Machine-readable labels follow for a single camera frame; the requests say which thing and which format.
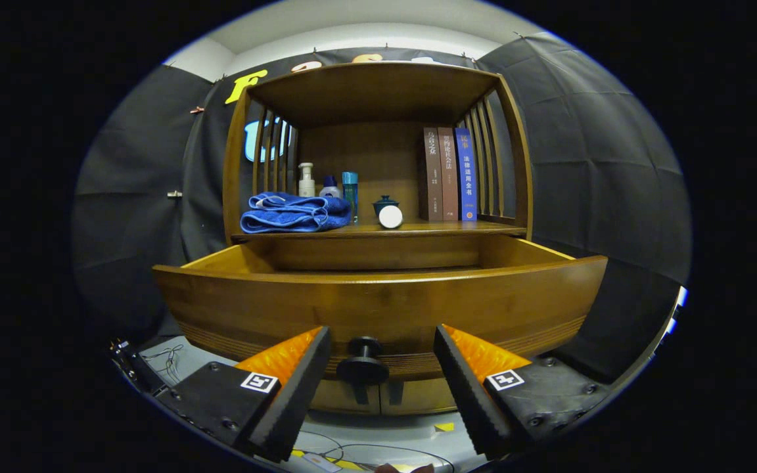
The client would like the wooden drawer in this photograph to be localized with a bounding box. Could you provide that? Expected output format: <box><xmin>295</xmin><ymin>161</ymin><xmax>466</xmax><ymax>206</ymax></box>
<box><xmin>152</xmin><ymin>235</ymin><xmax>609</xmax><ymax>405</ymax></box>

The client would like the thin white cable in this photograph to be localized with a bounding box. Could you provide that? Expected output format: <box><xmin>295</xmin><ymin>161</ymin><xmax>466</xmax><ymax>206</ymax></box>
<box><xmin>141</xmin><ymin>344</ymin><xmax>185</xmax><ymax>385</ymax></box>

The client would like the black backdrop cloth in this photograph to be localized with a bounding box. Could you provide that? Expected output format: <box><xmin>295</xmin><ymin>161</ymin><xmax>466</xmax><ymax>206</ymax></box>
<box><xmin>71</xmin><ymin>32</ymin><xmax>693</xmax><ymax>388</ymax></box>

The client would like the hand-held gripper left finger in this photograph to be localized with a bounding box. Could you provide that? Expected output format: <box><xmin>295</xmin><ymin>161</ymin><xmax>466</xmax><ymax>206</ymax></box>
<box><xmin>155</xmin><ymin>327</ymin><xmax>332</xmax><ymax>462</ymax></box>

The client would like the reddish brown book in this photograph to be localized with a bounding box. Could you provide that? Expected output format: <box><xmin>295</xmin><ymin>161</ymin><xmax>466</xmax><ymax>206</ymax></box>
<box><xmin>438</xmin><ymin>127</ymin><xmax>459</xmax><ymax>221</ymax></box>

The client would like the dark brown book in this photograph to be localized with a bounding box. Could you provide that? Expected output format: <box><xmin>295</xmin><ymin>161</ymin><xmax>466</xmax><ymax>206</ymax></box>
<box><xmin>423</xmin><ymin>127</ymin><xmax>444</xmax><ymax>222</ymax></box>

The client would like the wooden countertop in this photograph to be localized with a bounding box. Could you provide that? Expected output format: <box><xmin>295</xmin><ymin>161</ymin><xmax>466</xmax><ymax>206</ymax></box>
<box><xmin>231</xmin><ymin>220</ymin><xmax>527</xmax><ymax>240</ymax></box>

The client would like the thin floor cable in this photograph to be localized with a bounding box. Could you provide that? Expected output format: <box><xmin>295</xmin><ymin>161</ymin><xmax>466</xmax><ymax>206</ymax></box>
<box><xmin>296</xmin><ymin>430</ymin><xmax>455</xmax><ymax>472</ymax></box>

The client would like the blue book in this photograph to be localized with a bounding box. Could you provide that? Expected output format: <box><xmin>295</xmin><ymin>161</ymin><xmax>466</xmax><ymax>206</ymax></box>
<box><xmin>454</xmin><ymin>127</ymin><xmax>478</xmax><ymax>221</ymax></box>

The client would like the yellow black striped tape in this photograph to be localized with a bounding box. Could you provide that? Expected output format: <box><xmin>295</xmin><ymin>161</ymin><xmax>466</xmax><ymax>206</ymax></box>
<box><xmin>290</xmin><ymin>449</ymin><xmax>366</xmax><ymax>472</ymax></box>

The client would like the folded blue towel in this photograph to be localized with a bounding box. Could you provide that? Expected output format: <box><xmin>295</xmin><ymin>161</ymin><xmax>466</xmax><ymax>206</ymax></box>
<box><xmin>240</xmin><ymin>191</ymin><xmax>353</xmax><ymax>234</ymax></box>

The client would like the teal slim bottle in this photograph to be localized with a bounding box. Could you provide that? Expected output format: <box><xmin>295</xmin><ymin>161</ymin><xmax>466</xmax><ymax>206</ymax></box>
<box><xmin>342</xmin><ymin>171</ymin><xmax>359</xmax><ymax>224</ymax></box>

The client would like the wooden cabinet door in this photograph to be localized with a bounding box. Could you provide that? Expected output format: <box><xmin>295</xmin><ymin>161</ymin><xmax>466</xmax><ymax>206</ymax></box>
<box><xmin>310</xmin><ymin>380</ymin><xmax>382</xmax><ymax>416</ymax></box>
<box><xmin>382</xmin><ymin>378</ymin><xmax>458</xmax><ymax>416</ymax></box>

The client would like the wooden cabinet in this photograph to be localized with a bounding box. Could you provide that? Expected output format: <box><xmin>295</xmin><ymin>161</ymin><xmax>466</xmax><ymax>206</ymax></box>
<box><xmin>222</xmin><ymin>61</ymin><xmax>535</xmax><ymax>416</ymax></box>

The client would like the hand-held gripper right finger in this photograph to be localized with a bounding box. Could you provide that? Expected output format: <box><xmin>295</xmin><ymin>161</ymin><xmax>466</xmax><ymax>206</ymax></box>
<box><xmin>433</xmin><ymin>324</ymin><xmax>610</xmax><ymax>459</ymax></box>

